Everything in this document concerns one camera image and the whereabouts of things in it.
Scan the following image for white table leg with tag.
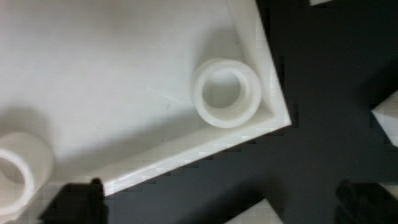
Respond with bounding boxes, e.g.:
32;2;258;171
372;90;398;147

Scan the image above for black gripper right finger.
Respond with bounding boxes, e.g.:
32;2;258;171
334;181;398;224

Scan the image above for white table leg centre right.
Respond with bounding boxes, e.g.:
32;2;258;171
224;199;284;224

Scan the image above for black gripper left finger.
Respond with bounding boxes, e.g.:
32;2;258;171
39;178;109;224

